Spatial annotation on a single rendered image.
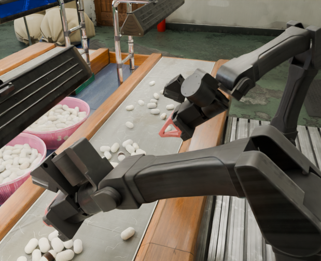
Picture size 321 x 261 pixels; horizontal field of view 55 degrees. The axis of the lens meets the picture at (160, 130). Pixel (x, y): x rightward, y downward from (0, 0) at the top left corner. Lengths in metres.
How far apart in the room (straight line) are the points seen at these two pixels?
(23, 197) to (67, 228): 0.27
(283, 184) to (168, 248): 0.39
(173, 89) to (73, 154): 0.33
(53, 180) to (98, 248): 0.23
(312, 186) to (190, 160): 0.14
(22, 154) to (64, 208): 0.49
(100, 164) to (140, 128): 0.58
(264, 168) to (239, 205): 0.59
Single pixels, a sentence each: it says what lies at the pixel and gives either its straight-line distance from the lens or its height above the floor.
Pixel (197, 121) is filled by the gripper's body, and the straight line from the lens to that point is 0.76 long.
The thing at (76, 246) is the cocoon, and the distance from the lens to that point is 0.71.
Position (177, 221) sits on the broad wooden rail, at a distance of 0.73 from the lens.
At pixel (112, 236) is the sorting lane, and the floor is 0.74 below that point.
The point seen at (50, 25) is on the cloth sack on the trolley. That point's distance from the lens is 3.93.
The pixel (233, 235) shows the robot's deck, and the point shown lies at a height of 0.67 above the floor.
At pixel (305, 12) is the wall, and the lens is 5.33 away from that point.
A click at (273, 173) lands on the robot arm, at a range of 0.34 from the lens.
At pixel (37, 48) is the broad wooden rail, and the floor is 0.76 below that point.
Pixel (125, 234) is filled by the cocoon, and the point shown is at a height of 0.76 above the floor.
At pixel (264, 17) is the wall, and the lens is 5.28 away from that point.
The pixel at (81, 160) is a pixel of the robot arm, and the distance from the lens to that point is 0.50.
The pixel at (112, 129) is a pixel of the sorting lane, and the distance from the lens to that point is 1.09.
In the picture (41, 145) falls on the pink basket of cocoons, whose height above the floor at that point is 0.76.
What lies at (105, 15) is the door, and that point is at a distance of 5.72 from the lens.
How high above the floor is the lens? 1.31
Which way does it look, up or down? 32 degrees down
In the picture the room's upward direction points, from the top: straight up
